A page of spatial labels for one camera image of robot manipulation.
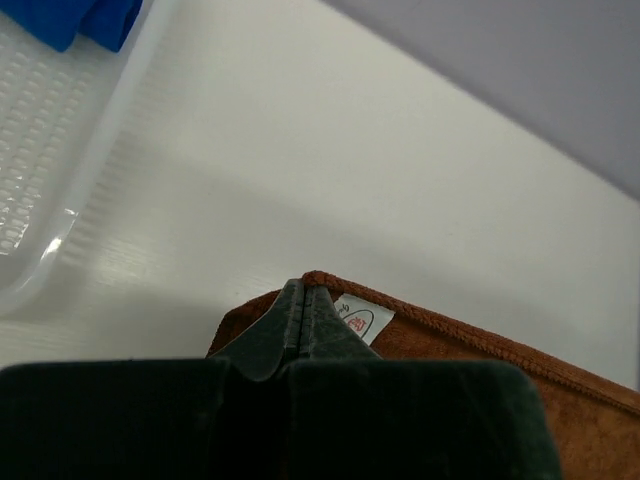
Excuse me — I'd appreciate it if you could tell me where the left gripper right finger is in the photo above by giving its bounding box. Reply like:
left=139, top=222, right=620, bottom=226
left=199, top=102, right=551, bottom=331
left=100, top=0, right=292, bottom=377
left=286, top=287, right=562, bottom=479

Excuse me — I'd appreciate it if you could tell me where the white plastic basket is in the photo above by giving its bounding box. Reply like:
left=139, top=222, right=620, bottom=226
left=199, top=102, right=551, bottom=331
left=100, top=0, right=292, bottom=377
left=1, top=1, right=177, bottom=314

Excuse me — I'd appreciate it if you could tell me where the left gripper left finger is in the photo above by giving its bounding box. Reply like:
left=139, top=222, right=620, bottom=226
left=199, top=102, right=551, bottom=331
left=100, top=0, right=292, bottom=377
left=1, top=280, right=303, bottom=479

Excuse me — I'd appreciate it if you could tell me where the blue towel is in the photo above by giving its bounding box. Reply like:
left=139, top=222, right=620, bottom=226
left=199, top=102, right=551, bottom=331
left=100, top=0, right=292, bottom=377
left=1, top=0, right=143, bottom=52

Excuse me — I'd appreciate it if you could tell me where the brown towel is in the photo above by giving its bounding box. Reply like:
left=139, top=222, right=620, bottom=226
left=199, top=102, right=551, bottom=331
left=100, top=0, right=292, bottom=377
left=207, top=270, right=640, bottom=480

